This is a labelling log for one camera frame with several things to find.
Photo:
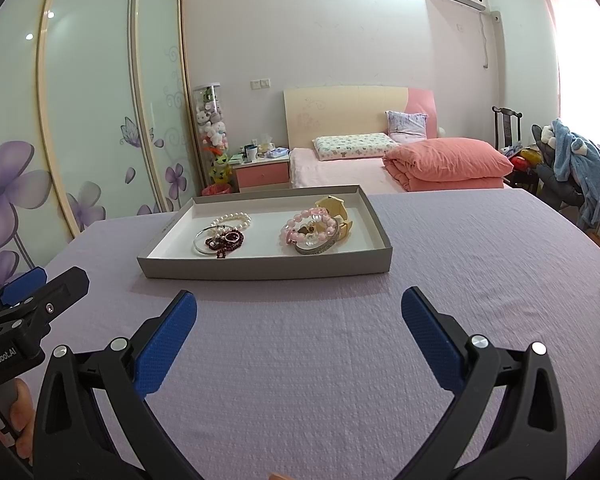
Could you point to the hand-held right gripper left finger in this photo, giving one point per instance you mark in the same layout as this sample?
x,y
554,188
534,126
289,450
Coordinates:
x,y
167,342

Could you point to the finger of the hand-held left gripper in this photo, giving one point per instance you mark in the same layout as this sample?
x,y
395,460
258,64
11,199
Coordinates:
x,y
60,292
25,285

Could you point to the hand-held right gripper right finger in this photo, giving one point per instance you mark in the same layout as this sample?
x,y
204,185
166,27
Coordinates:
x,y
427,340

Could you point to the thin silver bangle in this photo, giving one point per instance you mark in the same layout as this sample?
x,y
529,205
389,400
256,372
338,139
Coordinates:
x,y
196,247

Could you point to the grey cardboard tray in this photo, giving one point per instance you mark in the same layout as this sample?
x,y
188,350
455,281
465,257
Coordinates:
x,y
260,266

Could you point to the yellow wristwatch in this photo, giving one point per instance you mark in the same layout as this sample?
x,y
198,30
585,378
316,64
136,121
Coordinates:
x,y
337,207

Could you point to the person's left hand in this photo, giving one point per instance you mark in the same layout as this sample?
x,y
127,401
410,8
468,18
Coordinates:
x,y
20,410

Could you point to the purple tablecloth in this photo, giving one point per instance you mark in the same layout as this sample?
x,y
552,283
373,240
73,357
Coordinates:
x,y
305,335

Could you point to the wastebasket with red bag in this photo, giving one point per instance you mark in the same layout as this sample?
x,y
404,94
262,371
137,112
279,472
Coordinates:
x,y
215,190

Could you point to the folded orange quilt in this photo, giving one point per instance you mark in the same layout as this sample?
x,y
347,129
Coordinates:
x,y
445,160

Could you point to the floral sliding door wardrobe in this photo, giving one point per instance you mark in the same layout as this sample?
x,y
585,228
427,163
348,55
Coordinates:
x,y
90,110

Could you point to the bed with pink sheet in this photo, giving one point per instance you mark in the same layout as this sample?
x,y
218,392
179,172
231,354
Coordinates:
x,y
340,170

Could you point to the pink and white nightstand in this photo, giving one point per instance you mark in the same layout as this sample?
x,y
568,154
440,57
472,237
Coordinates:
x,y
260,175

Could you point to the pile of colourful toys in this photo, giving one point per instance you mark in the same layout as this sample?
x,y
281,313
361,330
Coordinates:
x,y
522,159

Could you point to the patterned white pillow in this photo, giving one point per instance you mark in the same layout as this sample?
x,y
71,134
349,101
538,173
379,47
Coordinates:
x,y
355,146

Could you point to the black and white mug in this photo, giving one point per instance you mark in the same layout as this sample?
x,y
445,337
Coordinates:
x,y
251,152

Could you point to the purple printed pillow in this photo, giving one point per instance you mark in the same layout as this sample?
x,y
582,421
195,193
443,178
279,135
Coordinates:
x,y
407,125

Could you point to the clear tube of plush toys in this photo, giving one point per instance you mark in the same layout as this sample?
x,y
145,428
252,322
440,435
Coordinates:
x,y
211,130

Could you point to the dark wooden chair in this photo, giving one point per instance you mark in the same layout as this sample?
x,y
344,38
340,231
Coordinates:
x,y
500,125

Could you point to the blue plush robe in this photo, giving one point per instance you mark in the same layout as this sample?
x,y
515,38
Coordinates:
x,y
575,160

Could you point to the white plush toy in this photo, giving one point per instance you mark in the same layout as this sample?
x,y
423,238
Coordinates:
x,y
547,133

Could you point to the cream and pink headboard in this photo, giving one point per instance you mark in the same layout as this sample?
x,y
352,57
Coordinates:
x,y
340,115

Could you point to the pink curtain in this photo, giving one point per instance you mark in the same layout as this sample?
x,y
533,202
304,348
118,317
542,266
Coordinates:
x,y
555,5

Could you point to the white wall socket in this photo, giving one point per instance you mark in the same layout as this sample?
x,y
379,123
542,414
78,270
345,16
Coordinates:
x,y
260,84

